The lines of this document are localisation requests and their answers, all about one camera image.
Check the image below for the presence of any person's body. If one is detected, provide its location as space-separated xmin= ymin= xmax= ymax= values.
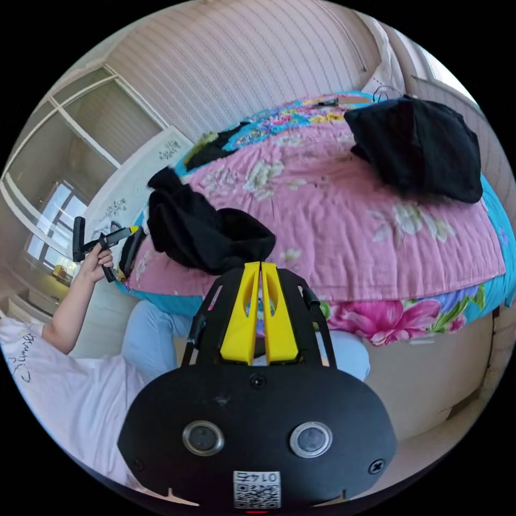
xmin=0 ymin=299 xmax=371 ymax=486

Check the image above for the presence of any bed with pink floral quilt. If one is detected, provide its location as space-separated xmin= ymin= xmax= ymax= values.
xmin=114 ymin=91 xmax=516 ymax=441

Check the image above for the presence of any black garment with green trim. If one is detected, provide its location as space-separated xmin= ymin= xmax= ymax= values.
xmin=184 ymin=120 xmax=253 ymax=171

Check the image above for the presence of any person's left forearm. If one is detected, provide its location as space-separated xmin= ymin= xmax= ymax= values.
xmin=41 ymin=270 xmax=102 ymax=356

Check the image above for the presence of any person's left hand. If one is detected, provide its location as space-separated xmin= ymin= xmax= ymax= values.
xmin=80 ymin=241 xmax=116 ymax=284

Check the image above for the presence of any black long sleeve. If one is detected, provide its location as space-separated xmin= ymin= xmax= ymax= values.
xmin=146 ymin=167 xmax=277 ymax=276

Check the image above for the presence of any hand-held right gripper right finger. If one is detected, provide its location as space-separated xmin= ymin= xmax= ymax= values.
xmin=261 ymin=262 xmax=302 ymax=364

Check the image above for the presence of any white curtain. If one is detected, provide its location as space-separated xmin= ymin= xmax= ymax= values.
xmin=360 ymin=16 xmax=409 ymax=96

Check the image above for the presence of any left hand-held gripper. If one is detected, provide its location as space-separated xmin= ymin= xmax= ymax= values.
xmin=83 ymin=226 xmax=148 ymax=284

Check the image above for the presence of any window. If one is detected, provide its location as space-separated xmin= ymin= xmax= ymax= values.
xmin=26 ymin=180 xmax=89 ymax=279

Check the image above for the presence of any pile of clothes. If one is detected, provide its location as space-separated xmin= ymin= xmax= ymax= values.
xmin=343 ymin=94 xmax=484 ymax=205

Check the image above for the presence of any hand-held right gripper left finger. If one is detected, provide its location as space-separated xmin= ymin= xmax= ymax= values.
xmin=219 ymin=261 xmax=261 ymax=362

